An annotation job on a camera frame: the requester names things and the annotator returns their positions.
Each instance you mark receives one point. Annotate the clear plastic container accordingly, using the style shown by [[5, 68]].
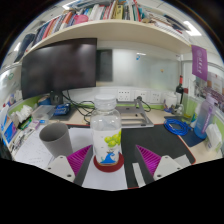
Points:
[[43, 112]]

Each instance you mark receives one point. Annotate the black computer monitor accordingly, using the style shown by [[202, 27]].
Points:
[[60, 68]]

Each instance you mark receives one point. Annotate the purple hanging banner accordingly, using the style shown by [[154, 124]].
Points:
[[199, 63]]

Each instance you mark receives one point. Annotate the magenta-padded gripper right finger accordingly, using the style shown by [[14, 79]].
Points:
[[165, 166]]

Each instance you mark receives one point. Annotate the white jug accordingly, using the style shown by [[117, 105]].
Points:
[[213, 138]]

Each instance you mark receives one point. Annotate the blue printed box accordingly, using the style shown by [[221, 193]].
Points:
[[9, 131]]

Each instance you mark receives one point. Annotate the white tissue pack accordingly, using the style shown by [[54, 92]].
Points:
[[22, 115]]

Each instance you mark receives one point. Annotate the small blue electronic box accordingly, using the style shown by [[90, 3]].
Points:
[[62, 109]]

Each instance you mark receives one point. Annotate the clear plastic drink bottle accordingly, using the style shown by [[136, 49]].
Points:
[[106, 133]]

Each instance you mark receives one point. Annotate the flat round red coaster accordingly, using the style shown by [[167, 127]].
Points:
[[108, 168]]

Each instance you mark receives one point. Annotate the blank white paper sheet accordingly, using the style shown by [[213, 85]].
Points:
[[103, 180]]

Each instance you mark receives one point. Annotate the wall shelf with books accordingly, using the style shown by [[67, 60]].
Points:
[[116, 31]]

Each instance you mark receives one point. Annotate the group photo wall poster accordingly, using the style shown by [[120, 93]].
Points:
[[215, 90]]

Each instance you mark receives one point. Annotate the small white paper sheet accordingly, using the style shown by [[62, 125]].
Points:
[[184, 160]]

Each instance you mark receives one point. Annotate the dark wine bottle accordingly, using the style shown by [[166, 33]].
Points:
[[180, 87]]

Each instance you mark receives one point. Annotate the grey metal laptop stand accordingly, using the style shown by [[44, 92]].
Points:
[[136, 118]]

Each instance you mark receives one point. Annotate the white paper with handwriting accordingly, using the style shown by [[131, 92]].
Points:
[[31, 150]]

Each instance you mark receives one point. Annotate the grey mug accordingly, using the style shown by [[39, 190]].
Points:
[[56, 140]]

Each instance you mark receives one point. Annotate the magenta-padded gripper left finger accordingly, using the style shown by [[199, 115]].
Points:
[[59, 166]]

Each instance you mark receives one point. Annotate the white wall sockets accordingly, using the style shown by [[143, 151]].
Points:
[[138, 96]]

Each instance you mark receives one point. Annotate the purple water bottle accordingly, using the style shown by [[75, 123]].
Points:
[[204, 118]]

